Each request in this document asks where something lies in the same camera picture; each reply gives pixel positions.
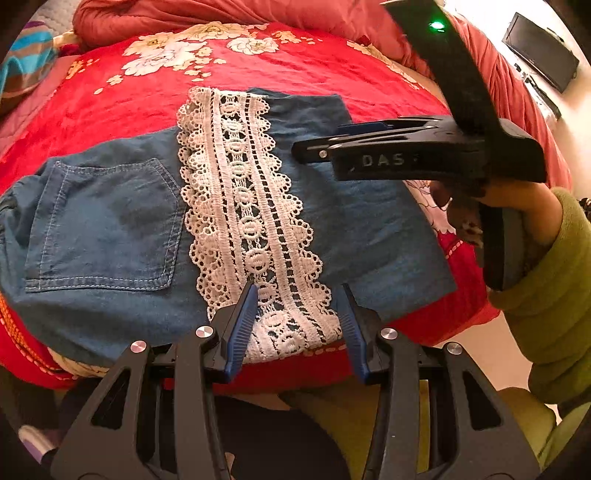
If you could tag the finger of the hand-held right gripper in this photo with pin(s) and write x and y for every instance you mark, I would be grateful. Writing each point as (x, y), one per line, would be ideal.
(314, 151)
(351, 129)

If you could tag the person's black trousers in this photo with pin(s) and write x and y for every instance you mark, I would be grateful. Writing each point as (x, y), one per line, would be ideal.
(277, 443)

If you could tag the grey quilted pillow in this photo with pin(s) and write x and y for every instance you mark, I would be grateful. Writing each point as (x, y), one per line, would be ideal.
(57, 14)

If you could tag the white slipper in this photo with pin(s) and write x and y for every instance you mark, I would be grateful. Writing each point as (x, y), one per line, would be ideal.
(34, 443)

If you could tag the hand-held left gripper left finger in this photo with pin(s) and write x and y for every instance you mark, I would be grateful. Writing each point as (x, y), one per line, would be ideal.
(240, 327)

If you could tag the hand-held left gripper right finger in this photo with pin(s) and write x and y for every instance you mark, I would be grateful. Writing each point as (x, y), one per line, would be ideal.
(353, 332)

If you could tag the blue denim pants lace trim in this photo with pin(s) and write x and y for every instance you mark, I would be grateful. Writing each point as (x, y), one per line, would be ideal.
(115, 295)

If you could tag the dusty red duvet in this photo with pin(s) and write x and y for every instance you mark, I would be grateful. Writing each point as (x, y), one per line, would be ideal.
(184, 11)

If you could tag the red floral blanket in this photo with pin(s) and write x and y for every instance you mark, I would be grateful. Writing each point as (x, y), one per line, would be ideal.
(300, 60)

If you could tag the black flat screen television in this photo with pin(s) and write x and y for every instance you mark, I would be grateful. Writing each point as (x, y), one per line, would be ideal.
(540, 50)

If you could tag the person's yellow-green garment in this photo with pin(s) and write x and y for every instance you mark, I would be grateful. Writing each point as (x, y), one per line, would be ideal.
(346, 415)

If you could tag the striped towel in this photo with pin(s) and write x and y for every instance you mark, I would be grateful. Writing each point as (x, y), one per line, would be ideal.
(23, 60)

